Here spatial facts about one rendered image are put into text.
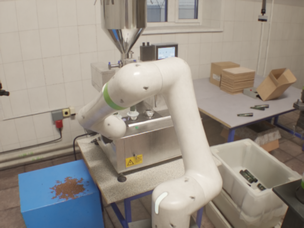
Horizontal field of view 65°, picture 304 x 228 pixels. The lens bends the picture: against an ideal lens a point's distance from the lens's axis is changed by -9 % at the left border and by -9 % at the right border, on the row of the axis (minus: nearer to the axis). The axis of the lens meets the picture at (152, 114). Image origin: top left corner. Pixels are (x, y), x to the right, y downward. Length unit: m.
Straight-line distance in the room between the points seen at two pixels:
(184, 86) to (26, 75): 2.23
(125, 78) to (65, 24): 2.14
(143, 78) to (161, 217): 0.43
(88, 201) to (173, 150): 0.64
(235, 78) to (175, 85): 2.14
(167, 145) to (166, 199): 0.82
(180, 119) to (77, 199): 1.04
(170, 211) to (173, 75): 0.42
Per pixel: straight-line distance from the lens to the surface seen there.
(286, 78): 3.05
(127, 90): 0.76
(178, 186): 0.84
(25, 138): 3.13
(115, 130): 1.17
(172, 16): 3.78
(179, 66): 0.86
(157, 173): 1.60
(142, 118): 1.60
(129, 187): 1.50
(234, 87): 3.00
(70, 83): 2.96
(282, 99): 3.13
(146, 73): 0.77
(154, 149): 1.55
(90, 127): 1.16
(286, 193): 1.33
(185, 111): 0.86
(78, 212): 1.79
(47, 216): 1.76
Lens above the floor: 1.71
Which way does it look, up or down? 24 degrees down
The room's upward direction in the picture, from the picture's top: straight up
